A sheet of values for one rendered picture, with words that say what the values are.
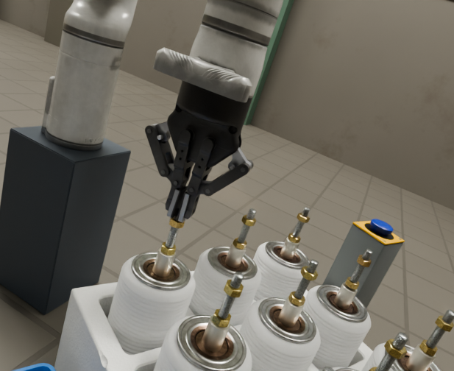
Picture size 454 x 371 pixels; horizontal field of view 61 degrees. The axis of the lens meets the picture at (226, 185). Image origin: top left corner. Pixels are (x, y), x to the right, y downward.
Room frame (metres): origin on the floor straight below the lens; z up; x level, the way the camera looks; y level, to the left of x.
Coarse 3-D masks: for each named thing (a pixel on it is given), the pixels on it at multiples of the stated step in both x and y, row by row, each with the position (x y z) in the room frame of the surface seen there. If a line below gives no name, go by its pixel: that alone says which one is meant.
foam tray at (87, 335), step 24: (96, 288) 0.43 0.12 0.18; (72, 312) 0.40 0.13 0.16; (96, 312) 0.39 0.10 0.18; (192, 312) 0.45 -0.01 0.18; (72, 336) 0.39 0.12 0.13; (96, 336) 0.35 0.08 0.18; (72, 360) 0.37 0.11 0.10; (96, 360) 0.33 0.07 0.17; (120, 360) 0.33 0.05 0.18; (144, 360) 0.34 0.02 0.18; (360, 360) 0.49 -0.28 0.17
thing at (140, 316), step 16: (128, 272) 0.39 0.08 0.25; (128, 288) 0.37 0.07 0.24; (144, 288) 0.37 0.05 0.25; (192, 288) 0.41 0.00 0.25; (112, 304) 0.40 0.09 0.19; (128, 304) 0.37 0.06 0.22; (144, 304) 0.37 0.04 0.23; (160, 304) 0.37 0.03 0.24; (176, 304) 0.38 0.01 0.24; (112, 320) 0.38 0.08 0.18; (128, 320) 0.37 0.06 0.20; (144, 320) 0.37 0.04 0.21; (160, 320) 0.37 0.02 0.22; (176, 320) 0.39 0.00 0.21; (128, 336) 0.37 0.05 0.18; (144, 336) 0.37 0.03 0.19; (160, 336) 0.37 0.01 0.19; (128, 352) 0.36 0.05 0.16
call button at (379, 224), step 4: (372, 220) 0.66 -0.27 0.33; (376, 220) 0.66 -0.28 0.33; (380, 220) 0.67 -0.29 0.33; (372, 224) 0.65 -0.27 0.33; (376, 224) 0.65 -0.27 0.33; (380, 224) 0.65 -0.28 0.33; (384, 224) 0.66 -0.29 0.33; (388, 224) 0.67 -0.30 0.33; (372, 228) 0.65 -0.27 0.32; (376, 228) 0.64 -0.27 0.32; (380, 228) 0.64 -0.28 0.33; (384, 228) 0.64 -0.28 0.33; (388, 228) 0.64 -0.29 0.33; (392, 228) 0.65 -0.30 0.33; (376, 232) 0.65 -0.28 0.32; (380, 232) 0.64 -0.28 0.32; (384, 232) 0.64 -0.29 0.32; (388, 232) 0.64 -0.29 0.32
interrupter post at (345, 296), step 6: (342, 288) 0.48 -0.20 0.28; (348, 288) 0.48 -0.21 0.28; (342, 294) 0.48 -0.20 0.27; (348, 294) 0.47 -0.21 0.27; (354, 294) 0.48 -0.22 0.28; (336, 300) 0.48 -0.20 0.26; (342, 300) 0.48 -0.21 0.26; (348, 300) 0.48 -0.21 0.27; (342, 306) 0.47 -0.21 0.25; (348, 306) 0.48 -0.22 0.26
